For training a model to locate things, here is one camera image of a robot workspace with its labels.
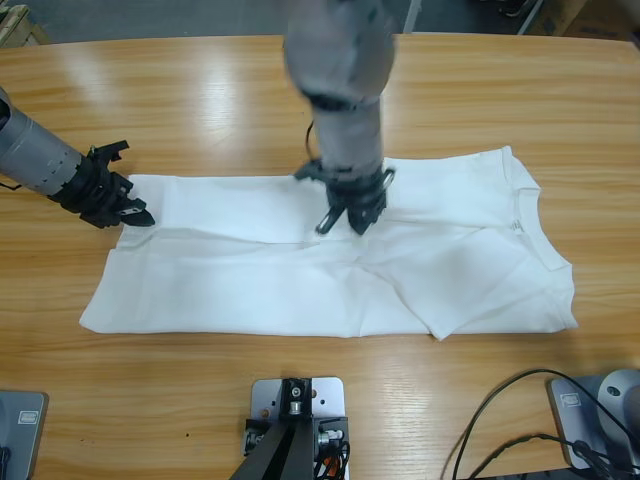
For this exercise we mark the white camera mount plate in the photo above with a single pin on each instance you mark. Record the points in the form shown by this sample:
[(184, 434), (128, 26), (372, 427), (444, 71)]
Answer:
[(330, 395)]

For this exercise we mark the dark bystander shoe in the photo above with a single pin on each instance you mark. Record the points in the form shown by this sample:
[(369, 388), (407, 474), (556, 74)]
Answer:
[(511, 9)]

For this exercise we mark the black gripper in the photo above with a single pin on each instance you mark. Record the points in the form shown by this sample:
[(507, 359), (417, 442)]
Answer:
[(95, 190), (357, 192)]

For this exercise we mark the wooden pallet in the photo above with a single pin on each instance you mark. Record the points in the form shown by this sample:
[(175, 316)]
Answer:
[(20, 25)]

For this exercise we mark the grey base plate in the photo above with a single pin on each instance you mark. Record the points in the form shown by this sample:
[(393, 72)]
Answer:
[(565, 425), (25, 450)]

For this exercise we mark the brown cardboard box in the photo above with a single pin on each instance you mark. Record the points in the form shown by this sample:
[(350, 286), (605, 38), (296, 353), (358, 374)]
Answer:
[(570, 17)]

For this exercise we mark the slanted metal bar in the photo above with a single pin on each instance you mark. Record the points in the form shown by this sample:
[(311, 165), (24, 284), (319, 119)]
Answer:
[(532, 17)]

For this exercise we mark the white upright post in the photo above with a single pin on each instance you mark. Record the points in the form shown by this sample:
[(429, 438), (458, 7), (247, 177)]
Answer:
[(411, 15)]

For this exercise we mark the white T-shirt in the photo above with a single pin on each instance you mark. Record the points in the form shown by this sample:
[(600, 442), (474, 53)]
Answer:
[(300, 280)]

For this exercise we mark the pale printed cardboard box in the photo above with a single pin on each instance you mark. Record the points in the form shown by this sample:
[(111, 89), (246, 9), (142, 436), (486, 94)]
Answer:
[(595, 27)]

